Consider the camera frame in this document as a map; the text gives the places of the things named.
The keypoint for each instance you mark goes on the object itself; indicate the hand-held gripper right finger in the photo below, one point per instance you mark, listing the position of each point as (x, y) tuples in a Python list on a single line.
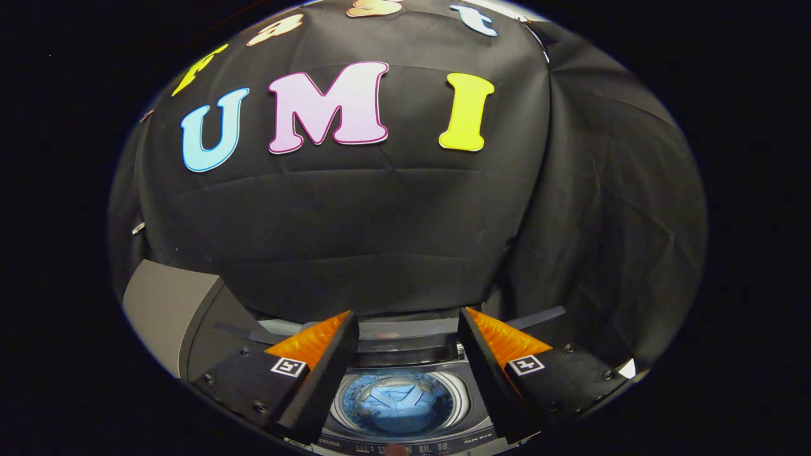
[(485, 373)]

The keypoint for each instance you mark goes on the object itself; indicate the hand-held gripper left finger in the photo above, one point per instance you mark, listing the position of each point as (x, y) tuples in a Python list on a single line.
[(329, 373)]

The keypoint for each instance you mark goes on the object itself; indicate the grey washing machine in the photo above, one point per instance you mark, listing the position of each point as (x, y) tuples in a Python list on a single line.
[(469, 418)]

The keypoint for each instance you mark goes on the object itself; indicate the light blue polo shirt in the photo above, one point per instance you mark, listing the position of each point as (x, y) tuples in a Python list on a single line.
[(399, 411)]

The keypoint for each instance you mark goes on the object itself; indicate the dark washing machine lid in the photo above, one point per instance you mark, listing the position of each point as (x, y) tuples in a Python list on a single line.
[(405, 329)]

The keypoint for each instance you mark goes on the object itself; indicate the white clothes peg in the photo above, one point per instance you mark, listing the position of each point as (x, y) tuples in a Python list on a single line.
[(138, 228)]

